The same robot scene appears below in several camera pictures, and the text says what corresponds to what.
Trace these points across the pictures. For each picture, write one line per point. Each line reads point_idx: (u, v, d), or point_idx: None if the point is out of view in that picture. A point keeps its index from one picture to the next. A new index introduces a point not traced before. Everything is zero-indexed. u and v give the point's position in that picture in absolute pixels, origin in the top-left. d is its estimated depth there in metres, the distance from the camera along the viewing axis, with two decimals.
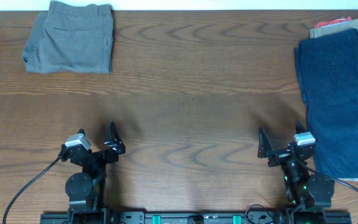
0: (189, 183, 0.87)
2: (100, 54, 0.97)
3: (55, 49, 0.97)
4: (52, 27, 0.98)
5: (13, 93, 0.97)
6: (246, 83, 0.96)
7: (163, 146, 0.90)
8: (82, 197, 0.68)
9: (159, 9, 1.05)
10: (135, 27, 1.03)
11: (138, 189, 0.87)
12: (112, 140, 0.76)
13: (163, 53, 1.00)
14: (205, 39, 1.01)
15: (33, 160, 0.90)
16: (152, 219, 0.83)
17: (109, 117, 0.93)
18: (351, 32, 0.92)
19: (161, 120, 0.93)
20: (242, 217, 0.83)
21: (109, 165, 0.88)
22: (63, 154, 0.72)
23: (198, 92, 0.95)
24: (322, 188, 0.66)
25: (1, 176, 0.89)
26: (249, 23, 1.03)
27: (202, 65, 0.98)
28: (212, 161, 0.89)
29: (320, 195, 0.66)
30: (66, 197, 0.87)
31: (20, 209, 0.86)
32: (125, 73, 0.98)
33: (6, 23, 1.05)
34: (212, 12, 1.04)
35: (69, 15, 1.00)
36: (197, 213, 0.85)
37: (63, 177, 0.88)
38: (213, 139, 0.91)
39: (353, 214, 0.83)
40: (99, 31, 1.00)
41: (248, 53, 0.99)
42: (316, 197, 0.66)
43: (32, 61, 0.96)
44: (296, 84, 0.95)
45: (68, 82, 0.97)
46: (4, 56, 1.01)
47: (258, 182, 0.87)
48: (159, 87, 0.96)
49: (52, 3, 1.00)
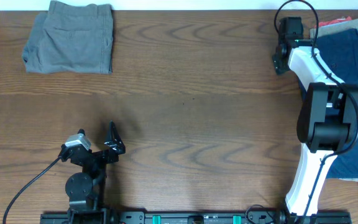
0: (189, 183, 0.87)
2: (100, 54, 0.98)
3: (55, 49, 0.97)
4: (52, 27, 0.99)
5: (12, 93, 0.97)
6: (246, 83, 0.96)
7: (163, 146, 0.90)
8: (82, 197, 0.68)
9: (159, 10, 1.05)
10: (135, 27, 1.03)
11: (138, 189, 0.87)
12: (112, 139, 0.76)
13: (163, 53, 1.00)
14: (205, 39, 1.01)
15: (33, 160, 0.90)
16: (152, 219, 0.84)
17: (109, 117, 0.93)
18: (351, 32, 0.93)
19: (161, 120, 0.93)
20: (242, 217, 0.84)
21: (109, 165, 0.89)
22: (63, 154, 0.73)
23: (198, 92, 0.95)
24: (296, 27, 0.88)
25: (1, 176, 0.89)
26: (249, 23, 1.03)
27: (202, 65, 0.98)
28: (212, 161, 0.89)
29: (296, 27, 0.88)
30: (65, 198, 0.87)
31: (20, 210, 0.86)
32: (125, 73, 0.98)
33: (6, 23, 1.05)
34: (212, 12, 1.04)
35: (69, 15, 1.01)
36: (197, 213, 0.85)
37: (63, 177, 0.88)
38: (213, 139, 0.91)
39: (352, 214, 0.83)
40: (99, 31, 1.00)
41: (248, 53, 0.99)
42: (293, 26, 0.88)
43: (32, 61, 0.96)
44: (296, 84, 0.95)
45: (68, 82, 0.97)
46: (4, 56, 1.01)
47: (258, 182, 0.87)
48: (159, 87, 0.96)
49: (52, 3, 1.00)
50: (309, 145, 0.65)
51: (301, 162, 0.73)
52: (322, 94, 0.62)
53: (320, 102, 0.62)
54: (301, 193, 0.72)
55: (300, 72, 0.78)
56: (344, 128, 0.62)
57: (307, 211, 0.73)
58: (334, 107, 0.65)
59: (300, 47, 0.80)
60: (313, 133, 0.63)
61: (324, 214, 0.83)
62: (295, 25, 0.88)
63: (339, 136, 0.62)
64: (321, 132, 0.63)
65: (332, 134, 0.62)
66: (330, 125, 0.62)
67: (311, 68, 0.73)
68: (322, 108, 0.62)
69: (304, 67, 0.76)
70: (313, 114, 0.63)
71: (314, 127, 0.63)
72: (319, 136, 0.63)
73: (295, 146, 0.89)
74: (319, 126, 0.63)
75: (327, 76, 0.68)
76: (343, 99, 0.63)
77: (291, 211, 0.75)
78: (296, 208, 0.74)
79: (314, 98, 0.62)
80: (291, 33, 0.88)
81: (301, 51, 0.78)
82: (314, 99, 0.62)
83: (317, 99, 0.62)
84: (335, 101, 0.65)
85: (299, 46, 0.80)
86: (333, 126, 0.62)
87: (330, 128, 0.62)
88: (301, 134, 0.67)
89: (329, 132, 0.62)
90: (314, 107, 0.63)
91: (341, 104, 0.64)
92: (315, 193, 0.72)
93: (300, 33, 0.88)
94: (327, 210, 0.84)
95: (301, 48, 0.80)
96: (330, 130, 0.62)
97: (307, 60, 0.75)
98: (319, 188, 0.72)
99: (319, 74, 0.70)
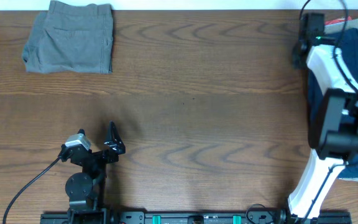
0: (190, 183, 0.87)
2: (100, 54, 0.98)
3: (55, 49, 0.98)
4: (52, 27, 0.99)
5: (12, 93, 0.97)
6: (246, 83, 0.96)
7: (163, 147, 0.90)
8: (82, 197, 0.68)
9: (159, 9, 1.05)
10: (135, 27, 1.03)
11: (138, 189, 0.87)
12: (112, 139, 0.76)
13: (163, 53, 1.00)
14: (205, 39, 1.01)
15: (33, 160, 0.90)
16: (152, 219, 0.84)
17: (109, 117, 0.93)
18: (352, 31, 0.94)
19: (161, 120, 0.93)
20: (242, 217, 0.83)
21: (109, 165, 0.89)
22: (63, 154, 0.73)
23: (198, 91, 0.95)
24: (319, 23, 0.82)
25: (1, 177, 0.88)
26: (249, 23, 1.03)
27: (202, 65, 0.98)
28: (212, 161, 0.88)
29: (319, 22, 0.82)
30: (66, 197, 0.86)
31: (19, 210, 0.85)
32: (125, 73, 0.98)
33: (6, 23, 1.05)
34: (212, 12, 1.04)
35: (69, 15, 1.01)
36: (197, 213, 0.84)
37: (63, 177, 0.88)
38: (213, 139, 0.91)
39: (353, 214, 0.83)
40: (99, 31, 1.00)
41: (248, 53, 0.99)
42: (314, 22, 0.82)
43: (32, 61, 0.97)
44: (296, 84, 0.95)
45: (68, 82, 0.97)
46: (4, 56, 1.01)
47: (258, 182, 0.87)
48: (159, 87, 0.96)
49: (52, 3, 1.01)
50: (319, 153, 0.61)
51: (307, 167, 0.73)
52: (339, 100, 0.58)
53: (337, 109, 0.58)
54: (304, 199, 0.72)
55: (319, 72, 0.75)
56: None
57: (309, 213, 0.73)
58: (350, 114, 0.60)
59: (322, 45, 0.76)
60: (325, 141, 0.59)
61: (324, 214, 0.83)
62: (319, 22, 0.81)
63: (352, 146, 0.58)
64: (334, 141, 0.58)
65: (346, 143, 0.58)
66: (345, 134, 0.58)
67: (331, 70, 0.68)
68: (337, 116, 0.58)
69: (322, 66, 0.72)
70: (328, 121, 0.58)
71: (327, 135, 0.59)
72: (331, 145, 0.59)
73: (295, 146, 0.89)
74: (332, 134, 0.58)
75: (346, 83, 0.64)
76: None
77: (291, 212, 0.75)
78: (298, 210, 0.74)
79: (330, 103, 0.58)
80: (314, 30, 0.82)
81: (322, 50, 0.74)
82: (329, 104, 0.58)
83: (334, 105, 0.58)
84: (352, 109, 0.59)
85: (321, 45, 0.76)
86: (347, 136, 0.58)
87: (344, 137, 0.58)
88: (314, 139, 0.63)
89: (342, 142, 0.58)
90: (328, 114, 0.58)
91: None
92: (319, 200, 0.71)
93: (323, 30, 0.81)
94: (327, 210, 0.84)
95: (321, 47, 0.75)
96: (343, 140, 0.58)
97: (327, 61, 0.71)
98: (323, 194, 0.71)
99: (338, 79, 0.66)
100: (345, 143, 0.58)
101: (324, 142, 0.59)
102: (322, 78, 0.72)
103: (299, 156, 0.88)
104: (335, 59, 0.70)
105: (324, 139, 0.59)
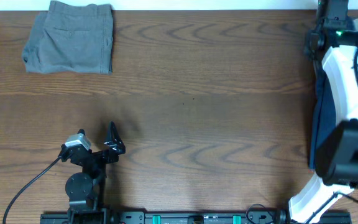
0: (190, 183, 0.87)
2: (100, 54, 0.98)
3: (55, 49, 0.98)
4: (52, 27, 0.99)
5: (13, 93, 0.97)
6: (246, 83, 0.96)
7: (163, 146, 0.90)
8: (82, 197, 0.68)
9: (159, 10, 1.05)
10: (135, 27, 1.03)
11: (138, 189, 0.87)
12: (112, 139, 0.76)
13: (163, 53, 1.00)
14: (204, 39, 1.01)
15: (33, 160, 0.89)
16: (152, 219, 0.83)
17: (109, 117, 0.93)
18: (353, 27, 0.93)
19: (161, 120, 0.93)
20: (242, 217, 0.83)
21: (109, 165, 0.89)
22: (63, 154, 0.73)
23: (198, 91, 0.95)
24: None
25: (1, 177, 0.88)
26: (249, 23, 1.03)
27: (202, 65, 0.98)
28: (212, 161, 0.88)
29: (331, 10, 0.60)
30: (66, 198, 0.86)
31: (19, 210, 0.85)
32: (125, 73, 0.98)
33: (6, 23, 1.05)
34: (212, 12, 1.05)
35: (69, 15, 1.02)
36: (197, 213, 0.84)
37: (63, 177, 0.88)
38: (213, 139, 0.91)
39: (353, 214, 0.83)
40: (99, 31, 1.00)
41: (248, 53, 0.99)
42: None
43: (32, 61, 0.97)
44: (296, 84, 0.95)
45: (68, 82, 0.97)
46: (4, 56, 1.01)
47: (258, 182, 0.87)
48: (159, 87, 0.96)
49: (52, 3, 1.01)
50: (327, 180, 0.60)
51: (309, 184, 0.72)
52: (357, 135, 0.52)
53: (352, 145, 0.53)
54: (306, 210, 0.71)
55: (334, 79, 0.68)
56: None
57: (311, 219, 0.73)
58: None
59: (342, 47, 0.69)
60: (335, 172, 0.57)
61: (324, 214, 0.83)
62: (336, 7, 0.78)
63: None
64: (344, 172, 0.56)
65: (356, 174, 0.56)
66: (355, 163, 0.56)
67: (350, 87, 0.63)
68: (351, 150, 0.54)
69: None
70: (339, 155, 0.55)
71: (335, 164, 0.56)
72: (340, 175, 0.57)
73: (295, 146, 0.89)
74: (341, 164, 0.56)
75: None
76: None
77: (291, 218, 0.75)
78: (299, 216, 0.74)
79: (345, 139, 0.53)
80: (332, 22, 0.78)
81: None
82: (345, 140, 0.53)
83: (351, 142, 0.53)
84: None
85: None
86: (357, 168, 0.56)
87: (355, 168, 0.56)
88: (321, 163, 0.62)
89: (351, 172, 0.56)
90: (342, 149, 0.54)
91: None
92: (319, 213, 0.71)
93: None
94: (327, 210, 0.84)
95: (350, 49, 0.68)
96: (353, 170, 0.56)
97: None
98: (325, 208, 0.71)
99: None
100: (355, 174, 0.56)
101: (332, 172, 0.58)
102: (337, 93, 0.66)
103: (299, 156, 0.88)
104: None
105: (333, 169, 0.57)
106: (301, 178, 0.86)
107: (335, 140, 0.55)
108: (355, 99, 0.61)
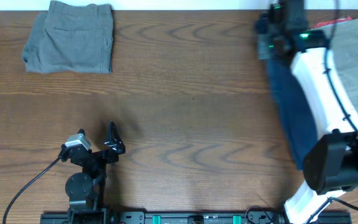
0: (190, 183, 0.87)
2: (100, 54, 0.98)
3: (55, 49, 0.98)
4: (52, 27, 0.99)
5: (12, 93, 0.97)
6: (246, 83, 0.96)
7: (163, 146, 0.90)
8: (82, 197, 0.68)
9: (159, 9, 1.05)
10: (135, 27, 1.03)
11: (138, 189, 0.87)
12: (112, 139, 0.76)
13: (163, 53, 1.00)
14: (204, 39, 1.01)
15: (33, 160, 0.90)
16: (152, 219, 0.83)
17: (109, 117, 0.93)
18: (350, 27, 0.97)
19: (161, 120, 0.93)
20: (242, 217, 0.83)
21: (109, 165, 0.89)
22: (63, 154, 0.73)
23: (198, 91, 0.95)
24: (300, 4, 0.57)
25: (1, 177, 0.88)
26: (250, 23, 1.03)
27: (202, 65, 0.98)
28: (212, 161, 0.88)
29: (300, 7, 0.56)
30: (66, 198, 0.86)
31: (19, 210, 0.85)
32: (125, 73, 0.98)
33: (6, 23, 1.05)
34: (212, 12, 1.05)
35: (69, 15, 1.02)
36: (197, 213, 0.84)
37: (63, 177, 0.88)
38: (213, 139, 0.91)
39: (353, 214, 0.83)
40: (99, 31, 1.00)
41: (248, 53, 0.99)
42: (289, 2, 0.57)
43: (32, 61, 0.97)
44: None
45: (68, 82, 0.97)
46: (4, 56, 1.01)
47: (258, 182, 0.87)
48: (159, 87, 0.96)
49: (52, 3, 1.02)
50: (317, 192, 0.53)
51: (302, 189, 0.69)
52: (340, 147, 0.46)
53: (337, 157, 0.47)
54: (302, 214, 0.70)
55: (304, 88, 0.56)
56: None
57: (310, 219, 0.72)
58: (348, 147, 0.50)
59: (309, 49, 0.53)
60: (324, 186, 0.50)
61: (324, 214, 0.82)
62: (297, 5, 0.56)
63: (353, 182, 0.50)
64: (334, 184, 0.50)
65: (345, 182, 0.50)
66: (344, 172, 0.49)
67: (327, 102, 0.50)
68: (339, 162, 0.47)
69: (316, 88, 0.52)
70: (327, 168, 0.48)
71: (324, 179, 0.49)
72: (330, 186, 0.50)
73: None
74: (331, 178, 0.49)
75: (344, 119, 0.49)
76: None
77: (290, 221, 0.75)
78: (296, 219, 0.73)
79: (329, 152, 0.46)
80: (294, 18, 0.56)
81: (307, 63, 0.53)
82: (329, 153, 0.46)
83: (335, 154, 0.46)
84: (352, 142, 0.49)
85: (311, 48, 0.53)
86: (347, 176, 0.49)
87: (344, 177, 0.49)
88: (307, 178, 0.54)
89: (340, 182, 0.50)
90: (328, 163, 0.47)
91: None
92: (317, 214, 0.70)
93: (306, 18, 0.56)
94: (327, 210, 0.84)
95: (313, 48, 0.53)
96: (344, 179, 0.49)
97: (317, 83, 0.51)
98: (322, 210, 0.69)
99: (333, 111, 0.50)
100: (345, 182, 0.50)
101: (322, 187, 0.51)
102: (314, 104, 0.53)
103: None
104: (327, 74, 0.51)
105: (324, 185, 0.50)
106: (301, 178, 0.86)
107: (319, 153, 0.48)
108: (330, 106, 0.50)
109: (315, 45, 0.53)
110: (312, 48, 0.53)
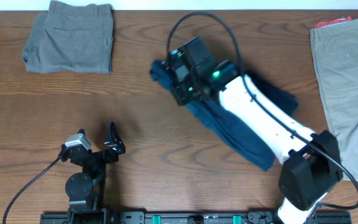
0: (190, 183, 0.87)
2: (100, 54, 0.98)
3: (55, 49, 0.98)
4: (52, 27, 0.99)
5: (12, 93, 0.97)
6: None
7: (163, 147, 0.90)
8: (82, 197, 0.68)
9: (159, 9, 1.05)
10: (135, 27, 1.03)
11: (138, 189, 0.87)
12: (112, 139, 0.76)
13: (163, 53, 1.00)
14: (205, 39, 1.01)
15: (33, 160, 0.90)
16: (152, 219, 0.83)
17: (109, 117, 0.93)
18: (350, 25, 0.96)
19: (161, 120, 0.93)
20: (242, 217, 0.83)
21: (109, 165, 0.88)
22: (63, 154, 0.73)
23: None
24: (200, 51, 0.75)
25: (1, 177, 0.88)
26: (250, 23, 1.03)
27: None
28: (212, 161, 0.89)
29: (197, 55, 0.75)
30: (66, 197, 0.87)
31: (19, 210, 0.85)
32: (125, 73, 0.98)
33: (6, 23, 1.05)
34: (212, 12, 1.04)
35: (69, 15, 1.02)
36: (197, 213, 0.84)
37: (63, 177, 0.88)
38: (213, 139, 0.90)
39: (353, 214, 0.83)
40: (99, 31, 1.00)
41: (248, 53, 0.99)
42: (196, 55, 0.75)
43: (32, 61, 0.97)
44: (296, 84, 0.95)
45: (68, 82, 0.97)
46: (3, 56, 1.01)
47: (258, 182, 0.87)
48: (159, 87, 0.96)
49: (52, 3, 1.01)
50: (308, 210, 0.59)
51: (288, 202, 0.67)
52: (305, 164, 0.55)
53: (307, 173, 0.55)
54: None
55: (247, 117, 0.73)
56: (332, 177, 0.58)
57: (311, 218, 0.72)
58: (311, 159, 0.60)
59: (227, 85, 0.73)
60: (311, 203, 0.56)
61: (324, 214, 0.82)
62: (196, 51, 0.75)
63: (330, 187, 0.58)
64: (316, 198, 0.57)
65: (324, 191, 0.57)
66: (320, 183, 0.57)
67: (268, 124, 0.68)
68: (311, 177, 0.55)
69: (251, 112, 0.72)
70: (304, 188, 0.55)
71: (307, 198, 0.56)
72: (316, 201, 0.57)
73: None
74: (312, 193, 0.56)
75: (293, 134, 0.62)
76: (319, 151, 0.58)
77: None
78: None
79: (299, 173, 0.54)
80: (200, 63, 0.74)
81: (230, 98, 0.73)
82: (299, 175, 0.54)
83: (304, 172, 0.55)
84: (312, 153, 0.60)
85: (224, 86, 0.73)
86: (323, 185, 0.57)
87: (320, 187, 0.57)
88: (292, 202, 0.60)
89: (321, 193, 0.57)
90: (302, 183, 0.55)
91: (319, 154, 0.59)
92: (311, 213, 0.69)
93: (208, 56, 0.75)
94: (327, 210, 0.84)
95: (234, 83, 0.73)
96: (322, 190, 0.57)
97: (251, 108, 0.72)
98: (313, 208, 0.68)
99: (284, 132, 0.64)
100: (324, 190, 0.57)
101: (309, 205, 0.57)
102: (258, 130, 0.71)
103: None
104: (255, 100, 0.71)
105: (309, 203, 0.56)
106: None
107: (292, 178, 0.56)
108: (277, 129, 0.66)
109: (230, 78, 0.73)
110: (225, 81, 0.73)
